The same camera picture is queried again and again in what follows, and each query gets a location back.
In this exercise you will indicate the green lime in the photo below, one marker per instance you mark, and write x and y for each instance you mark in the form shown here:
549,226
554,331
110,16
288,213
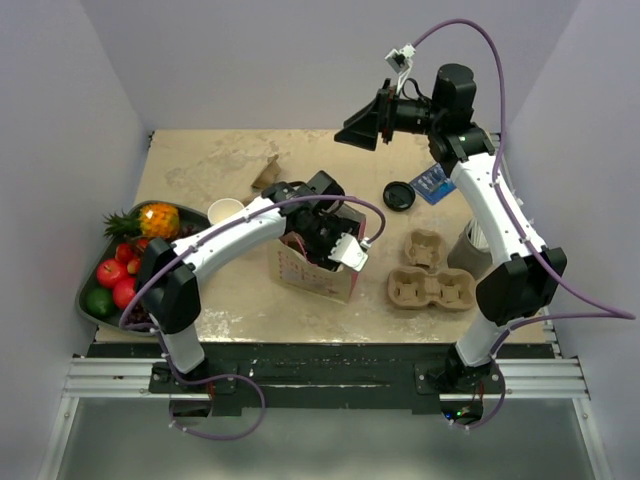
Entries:
99,302

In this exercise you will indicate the grey straw holder cup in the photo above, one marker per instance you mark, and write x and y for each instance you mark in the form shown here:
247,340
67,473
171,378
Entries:
473,257

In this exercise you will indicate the red apple rear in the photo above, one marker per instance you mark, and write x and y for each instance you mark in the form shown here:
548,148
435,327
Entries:
110,272

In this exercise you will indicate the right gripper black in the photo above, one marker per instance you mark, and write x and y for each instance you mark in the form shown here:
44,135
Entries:
379,117

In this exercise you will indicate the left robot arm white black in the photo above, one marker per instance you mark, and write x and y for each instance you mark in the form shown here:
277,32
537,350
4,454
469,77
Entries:
172,272

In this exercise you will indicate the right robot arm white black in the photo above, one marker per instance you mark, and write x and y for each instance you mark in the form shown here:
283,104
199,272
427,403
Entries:
526,272

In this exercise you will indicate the dark red grapes bunch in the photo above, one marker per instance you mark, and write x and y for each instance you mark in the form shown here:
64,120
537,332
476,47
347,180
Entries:
138,316

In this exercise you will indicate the red apple front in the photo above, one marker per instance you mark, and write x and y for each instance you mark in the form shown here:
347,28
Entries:
124,292

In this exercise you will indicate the pink beige paper bag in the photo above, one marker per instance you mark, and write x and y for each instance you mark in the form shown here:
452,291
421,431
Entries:
290,264

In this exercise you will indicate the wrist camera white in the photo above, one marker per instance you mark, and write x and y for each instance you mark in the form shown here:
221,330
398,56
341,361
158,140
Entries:
401,61
351,252

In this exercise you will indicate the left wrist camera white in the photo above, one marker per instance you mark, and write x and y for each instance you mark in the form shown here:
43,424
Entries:
351,252

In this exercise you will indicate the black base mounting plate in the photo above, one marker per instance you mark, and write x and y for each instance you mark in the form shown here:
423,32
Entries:
323,376

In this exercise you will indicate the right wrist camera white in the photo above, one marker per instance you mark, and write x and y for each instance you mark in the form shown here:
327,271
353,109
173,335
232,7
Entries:
401,61

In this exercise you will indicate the red apple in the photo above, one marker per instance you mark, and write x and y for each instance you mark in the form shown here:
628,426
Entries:
110,272
124,292

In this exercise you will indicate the single cardboard cup carrier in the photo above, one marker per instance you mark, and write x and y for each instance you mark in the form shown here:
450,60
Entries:
268,175

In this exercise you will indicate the blue razor package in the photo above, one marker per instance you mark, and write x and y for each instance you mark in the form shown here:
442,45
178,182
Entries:
432,185

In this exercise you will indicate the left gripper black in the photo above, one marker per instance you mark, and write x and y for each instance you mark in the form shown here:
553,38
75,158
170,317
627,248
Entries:
339,227

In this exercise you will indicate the toy pineapple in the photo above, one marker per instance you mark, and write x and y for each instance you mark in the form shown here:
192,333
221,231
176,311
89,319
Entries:
152,220

